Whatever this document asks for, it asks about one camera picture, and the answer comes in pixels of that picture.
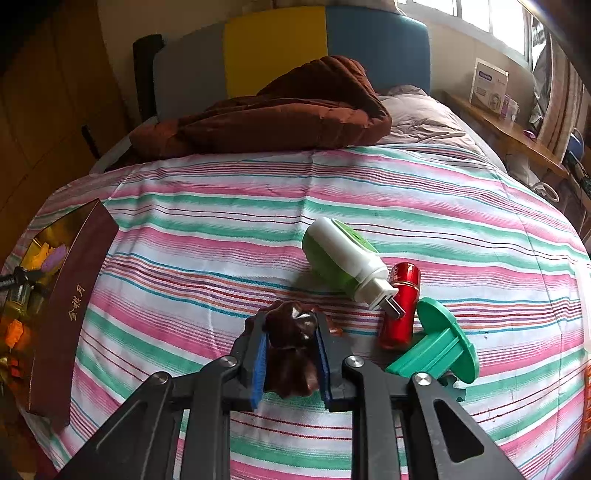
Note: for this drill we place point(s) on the wooden shelf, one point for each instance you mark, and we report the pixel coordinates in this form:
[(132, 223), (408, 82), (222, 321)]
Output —
[(517, 134)]

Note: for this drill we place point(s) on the grey yellow blue headboard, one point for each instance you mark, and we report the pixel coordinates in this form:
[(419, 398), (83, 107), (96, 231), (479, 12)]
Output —
[(272, 46)]

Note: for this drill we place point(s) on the wooden wardrobe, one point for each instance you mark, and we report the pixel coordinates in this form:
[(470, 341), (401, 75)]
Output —
[(46, 115)]

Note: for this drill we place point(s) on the beige side curtain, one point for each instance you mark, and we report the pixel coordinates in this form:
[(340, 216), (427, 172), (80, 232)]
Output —
[(558, 115)]

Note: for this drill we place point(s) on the gold tin box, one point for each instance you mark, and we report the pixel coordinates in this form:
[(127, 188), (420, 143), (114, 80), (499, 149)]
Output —
[(69, 314)]

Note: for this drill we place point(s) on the grey bed sheet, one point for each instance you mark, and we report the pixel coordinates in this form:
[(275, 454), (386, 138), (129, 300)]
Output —
[(429, 120)]

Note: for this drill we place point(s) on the striped blanket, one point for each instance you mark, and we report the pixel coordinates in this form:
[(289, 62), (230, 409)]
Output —
[(231, 221)]

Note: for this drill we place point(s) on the green white mosquito repellent plug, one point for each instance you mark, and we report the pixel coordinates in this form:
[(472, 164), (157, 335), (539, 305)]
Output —
[(341, 258)]

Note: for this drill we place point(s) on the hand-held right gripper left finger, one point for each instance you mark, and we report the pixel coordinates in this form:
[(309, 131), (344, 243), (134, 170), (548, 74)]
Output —
[(259, 369)]

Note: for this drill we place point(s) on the brown quilt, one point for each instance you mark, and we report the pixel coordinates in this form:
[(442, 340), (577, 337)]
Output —
[(277, 120)]

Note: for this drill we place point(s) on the small pink white jar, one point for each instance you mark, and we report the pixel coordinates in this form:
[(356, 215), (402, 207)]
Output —
[(510, 107)]

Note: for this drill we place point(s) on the green plastic spool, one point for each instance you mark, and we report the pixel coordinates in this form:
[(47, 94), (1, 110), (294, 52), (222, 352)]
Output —
[(443, 341)]

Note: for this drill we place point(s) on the red metallic cylinder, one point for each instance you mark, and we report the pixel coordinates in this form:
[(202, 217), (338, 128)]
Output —
[(399, 314)]

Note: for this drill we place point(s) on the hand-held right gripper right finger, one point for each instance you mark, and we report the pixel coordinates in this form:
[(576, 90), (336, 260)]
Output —
[(328, 374)]

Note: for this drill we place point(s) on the black rolled mat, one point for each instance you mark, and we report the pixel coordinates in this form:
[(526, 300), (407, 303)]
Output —
[(145, 69)]

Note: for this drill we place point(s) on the orange plastic basket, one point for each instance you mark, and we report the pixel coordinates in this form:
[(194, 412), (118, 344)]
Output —
[(588, 397)]

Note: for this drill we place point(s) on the white cardboard box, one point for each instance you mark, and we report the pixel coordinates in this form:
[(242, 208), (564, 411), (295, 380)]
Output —
[(487, 83)]

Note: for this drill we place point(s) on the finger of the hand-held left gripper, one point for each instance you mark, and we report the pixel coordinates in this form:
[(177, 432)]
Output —
[(21, 278)]

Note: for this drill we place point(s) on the blue round container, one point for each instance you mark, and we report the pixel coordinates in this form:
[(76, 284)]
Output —
[(575, 144)]

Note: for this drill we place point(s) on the white bed rail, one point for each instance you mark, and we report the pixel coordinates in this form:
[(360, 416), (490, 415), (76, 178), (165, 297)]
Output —
[(117, 150)]

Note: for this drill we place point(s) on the beige patterned curtain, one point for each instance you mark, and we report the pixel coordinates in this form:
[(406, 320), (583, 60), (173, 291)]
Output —
[(399, 5)]

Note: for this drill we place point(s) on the window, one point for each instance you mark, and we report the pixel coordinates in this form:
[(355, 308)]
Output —
[(485, 18)]

